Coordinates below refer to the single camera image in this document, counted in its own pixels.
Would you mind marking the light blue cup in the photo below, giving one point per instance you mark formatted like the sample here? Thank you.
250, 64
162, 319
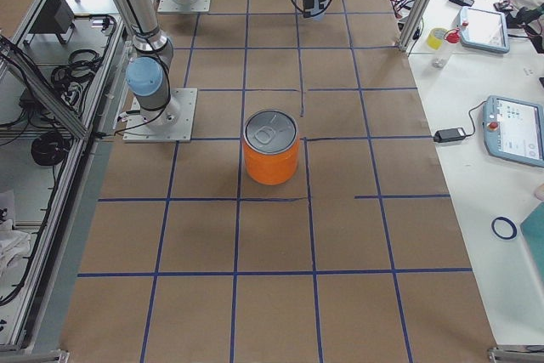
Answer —
317, 13

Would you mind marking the yellow tape roll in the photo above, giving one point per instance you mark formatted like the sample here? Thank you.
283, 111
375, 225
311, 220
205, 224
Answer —
436, 37

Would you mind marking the orange can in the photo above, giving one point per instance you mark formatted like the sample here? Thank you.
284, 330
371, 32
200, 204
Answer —
270, 147

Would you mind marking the teach pendant far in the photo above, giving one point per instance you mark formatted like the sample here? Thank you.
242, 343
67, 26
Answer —
484, 30

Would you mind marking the teach pendant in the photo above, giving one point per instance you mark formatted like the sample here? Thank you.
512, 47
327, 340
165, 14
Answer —
513, 130
484, 30

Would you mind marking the black power brick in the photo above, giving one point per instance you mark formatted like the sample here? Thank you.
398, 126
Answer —
449, 135

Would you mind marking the teach pendant near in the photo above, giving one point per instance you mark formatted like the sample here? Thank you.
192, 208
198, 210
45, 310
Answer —
513, 130

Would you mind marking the green mat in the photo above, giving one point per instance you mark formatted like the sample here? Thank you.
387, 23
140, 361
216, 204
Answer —
532, 230

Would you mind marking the aluminium frame post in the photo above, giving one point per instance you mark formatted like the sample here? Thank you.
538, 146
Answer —
421, 1

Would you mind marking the aluminium frame rail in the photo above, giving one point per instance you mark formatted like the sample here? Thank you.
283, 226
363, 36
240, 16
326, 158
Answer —
41, 193

